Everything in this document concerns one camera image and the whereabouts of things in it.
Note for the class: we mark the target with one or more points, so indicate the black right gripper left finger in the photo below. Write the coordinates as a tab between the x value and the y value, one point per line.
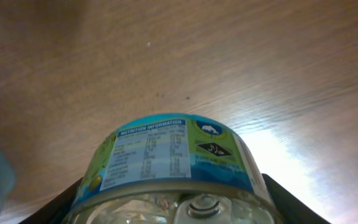
56	210

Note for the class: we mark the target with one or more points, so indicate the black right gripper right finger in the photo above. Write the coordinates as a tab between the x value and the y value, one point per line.
292	209

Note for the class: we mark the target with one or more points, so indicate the silver tin can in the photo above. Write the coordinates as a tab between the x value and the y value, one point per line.
173	168

